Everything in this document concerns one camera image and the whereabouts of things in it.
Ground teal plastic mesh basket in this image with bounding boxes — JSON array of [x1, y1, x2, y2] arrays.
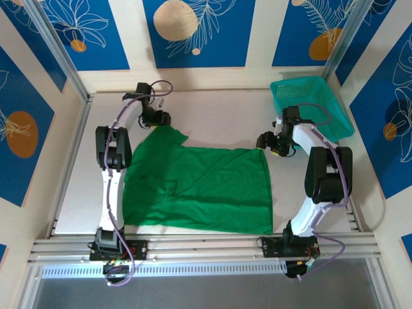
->
[[269, 76, 355, 151]]

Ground green t-shirt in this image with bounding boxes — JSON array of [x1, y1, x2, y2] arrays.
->
[[122, 126, 274, 235]]

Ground aluminium table side rail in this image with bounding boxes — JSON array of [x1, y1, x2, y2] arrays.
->
[[334, 138, 364, 232], [48, 93, 95, 239]]

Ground blue floral wall panel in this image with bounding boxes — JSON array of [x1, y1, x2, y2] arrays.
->
[[0, 0, 68, 94], [349, 32, 412, 200], [142, 0, 257, 70], [334, 0, 412, 87], [0, 44, 56, 208], [37, 0, 131, 72], [271, 0, 366, 68]]

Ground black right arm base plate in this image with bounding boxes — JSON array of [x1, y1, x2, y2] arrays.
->
[[261, 236, 321, 259]]

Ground aluminium frame post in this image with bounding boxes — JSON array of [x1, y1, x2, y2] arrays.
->
[[315, 0, 380, 95], [22, 0, 91, 102]]

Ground aluminium frame rail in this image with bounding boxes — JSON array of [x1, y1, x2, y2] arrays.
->
[[27, 232, 384, 264]]

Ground black cable junction bracket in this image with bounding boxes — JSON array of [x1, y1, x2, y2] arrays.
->
[[102, 259, 132, 285], [285, 259, 319, 281]]

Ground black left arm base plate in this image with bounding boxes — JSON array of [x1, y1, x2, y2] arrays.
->
[[89, 239, 149, 262]]

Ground grey slotted cable duct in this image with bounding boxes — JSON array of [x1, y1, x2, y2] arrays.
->
[[41, 261, 288, 278]]

